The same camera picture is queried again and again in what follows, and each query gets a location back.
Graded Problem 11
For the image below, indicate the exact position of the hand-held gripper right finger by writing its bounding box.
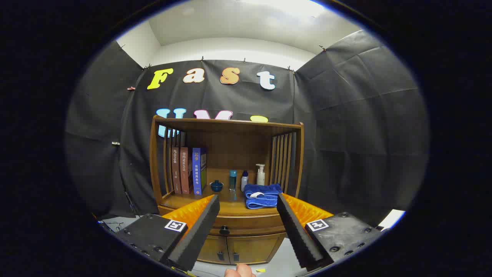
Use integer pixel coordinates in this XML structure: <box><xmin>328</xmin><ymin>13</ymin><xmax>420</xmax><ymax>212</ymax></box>
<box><xmin>276</xmin><ymin>192</ymin><xmax>386</xmax><ymax>270</ymax></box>

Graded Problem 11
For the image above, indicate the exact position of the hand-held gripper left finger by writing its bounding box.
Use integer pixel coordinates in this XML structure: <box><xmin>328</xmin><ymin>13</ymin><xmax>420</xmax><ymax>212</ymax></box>
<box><xmin>115</xmin><ymin>194</ymin><xmax>221</xmax><ymax>274</ymax></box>

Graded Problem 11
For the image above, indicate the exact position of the wooden cabinet door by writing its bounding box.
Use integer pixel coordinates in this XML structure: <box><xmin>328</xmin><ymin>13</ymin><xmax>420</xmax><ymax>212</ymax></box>
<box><xmin>198</xmin><ymin>235</ymin><xmax>228</xmax><ymax>265</ymax></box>
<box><xmin>227</xmin><ymin>233</ymin><xmax>284</xmax><ymax>265</ymax></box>

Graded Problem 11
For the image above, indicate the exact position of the wooden countertop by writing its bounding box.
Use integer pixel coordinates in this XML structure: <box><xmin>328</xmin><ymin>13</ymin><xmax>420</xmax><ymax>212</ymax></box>
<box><xmin>159</xmin><ymin>184</ymin><xmax>287</xmax><ymax>218</ymax></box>

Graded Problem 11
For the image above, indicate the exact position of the wooden cabinet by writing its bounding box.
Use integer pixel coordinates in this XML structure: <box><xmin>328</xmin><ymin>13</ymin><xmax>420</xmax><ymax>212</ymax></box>
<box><xmin>149</xmin><ymin>115</ymin><xmax>304</xmax><ymax>266</ymax></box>

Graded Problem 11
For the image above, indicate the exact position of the folded blue towel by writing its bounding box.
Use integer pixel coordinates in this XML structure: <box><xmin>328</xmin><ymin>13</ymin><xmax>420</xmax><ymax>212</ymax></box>
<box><xmin>244</xmin><ymin>184</ymin><xmax>283</xmax><ymax>209</ymax></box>

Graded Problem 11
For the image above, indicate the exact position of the blue book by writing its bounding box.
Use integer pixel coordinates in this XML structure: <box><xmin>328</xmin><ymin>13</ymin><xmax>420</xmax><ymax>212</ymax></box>
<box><xmin>192</xmin><ymin>147</ymin><xmax>208</xmax><ymax>195</ymax></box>

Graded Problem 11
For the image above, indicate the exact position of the thick brown book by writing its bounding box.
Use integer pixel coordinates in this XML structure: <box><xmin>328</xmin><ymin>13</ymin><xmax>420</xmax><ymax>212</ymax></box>
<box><xmin>180</xmin><ymin>147</ymin><xmax>193</xmax><ymax>195</ymax></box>

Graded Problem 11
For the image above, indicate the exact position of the thin brown book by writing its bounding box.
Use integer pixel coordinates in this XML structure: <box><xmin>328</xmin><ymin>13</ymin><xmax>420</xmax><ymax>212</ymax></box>
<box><xmin>171</xmin><ymin>147</ymin><xmax>182</xmax><ymax>194</ymax></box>

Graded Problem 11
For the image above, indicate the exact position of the tangle of cables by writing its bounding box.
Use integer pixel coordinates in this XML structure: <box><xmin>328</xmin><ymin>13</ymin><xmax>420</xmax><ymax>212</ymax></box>
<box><xmin>99</xmin><ymin>220</ymin><xmax>124</xmax><ymax>232</ymax></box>

